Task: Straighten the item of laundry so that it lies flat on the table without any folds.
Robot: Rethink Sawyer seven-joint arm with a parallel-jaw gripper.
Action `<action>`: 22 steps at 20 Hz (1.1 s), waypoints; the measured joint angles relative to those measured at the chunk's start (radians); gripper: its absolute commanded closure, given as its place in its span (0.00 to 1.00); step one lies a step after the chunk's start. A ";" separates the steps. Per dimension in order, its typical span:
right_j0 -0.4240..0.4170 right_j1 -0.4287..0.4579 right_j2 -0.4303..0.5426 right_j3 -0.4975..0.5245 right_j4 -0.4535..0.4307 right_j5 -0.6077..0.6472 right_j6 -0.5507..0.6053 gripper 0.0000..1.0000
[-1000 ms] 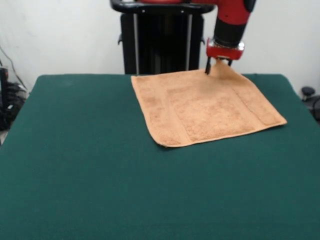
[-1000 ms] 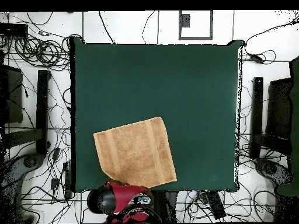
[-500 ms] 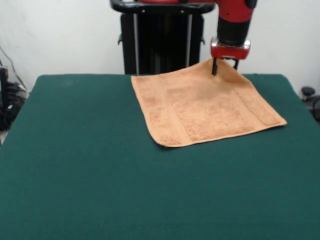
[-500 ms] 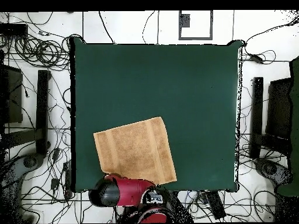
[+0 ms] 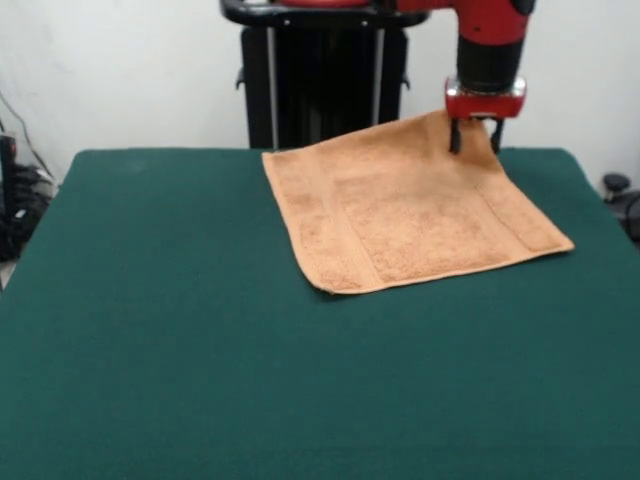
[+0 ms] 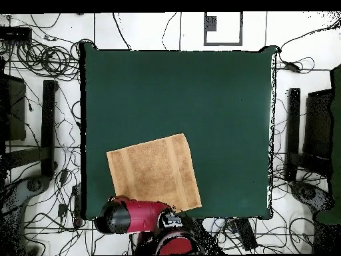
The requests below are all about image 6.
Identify tan terry towel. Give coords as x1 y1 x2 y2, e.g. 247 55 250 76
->
106 133 202 213

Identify black power strip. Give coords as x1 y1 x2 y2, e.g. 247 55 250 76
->
71 183 83 227

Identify black floor beam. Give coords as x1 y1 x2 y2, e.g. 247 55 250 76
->
5 79 58 178
284 87 332 183

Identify dark green table cloth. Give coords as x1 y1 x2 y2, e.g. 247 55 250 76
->
79 42 278 221

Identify black rectangular floor block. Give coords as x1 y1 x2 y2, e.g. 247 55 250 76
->
234 218 258 252

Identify black panel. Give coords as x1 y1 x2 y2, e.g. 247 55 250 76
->
0 74 27 142
303 89 334 161

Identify black rectangular box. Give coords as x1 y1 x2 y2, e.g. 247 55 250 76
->
0 26 33 42

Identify dark grey square box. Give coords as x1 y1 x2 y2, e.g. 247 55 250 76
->
204 15 218 32

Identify dark green hanging cloth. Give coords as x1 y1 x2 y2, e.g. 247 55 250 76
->
315 63 341 225

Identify coiled black cables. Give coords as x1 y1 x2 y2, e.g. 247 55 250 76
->
17 39 81 81

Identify thin black cable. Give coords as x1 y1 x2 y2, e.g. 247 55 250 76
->
161 11 177 51
112 12 132 51

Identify grey square floor frame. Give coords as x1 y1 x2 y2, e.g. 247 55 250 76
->
203 11 244 47

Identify long black cable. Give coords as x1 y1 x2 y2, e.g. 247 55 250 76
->
278 22 341 54

